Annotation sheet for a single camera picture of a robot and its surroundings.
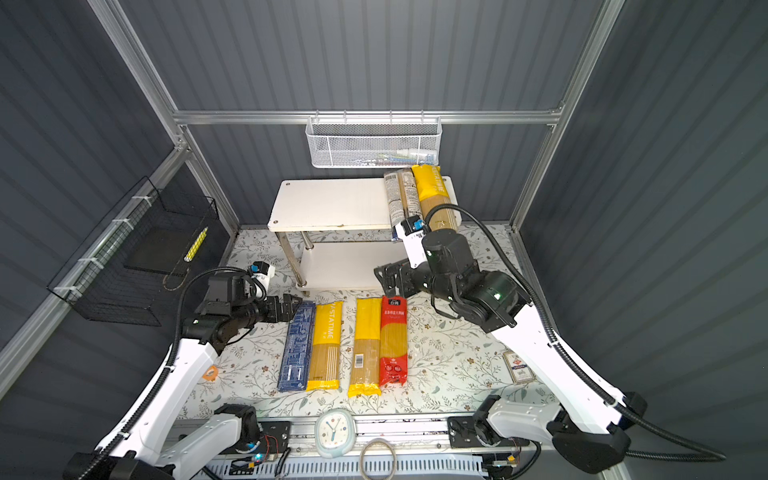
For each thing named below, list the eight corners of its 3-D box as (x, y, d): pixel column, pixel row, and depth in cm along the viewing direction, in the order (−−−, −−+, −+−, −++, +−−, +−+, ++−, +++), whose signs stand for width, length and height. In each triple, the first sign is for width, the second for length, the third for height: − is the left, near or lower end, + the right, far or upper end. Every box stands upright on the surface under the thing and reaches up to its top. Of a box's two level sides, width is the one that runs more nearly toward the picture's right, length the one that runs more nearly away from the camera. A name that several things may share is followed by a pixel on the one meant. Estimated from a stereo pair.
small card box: (511, 383, 84) (513, 380, 82) (504, 354, 89) (506, 351, 87) (532, 383, 84) (535, 380, 82) (523, 354, 89) (526, 351, 87)
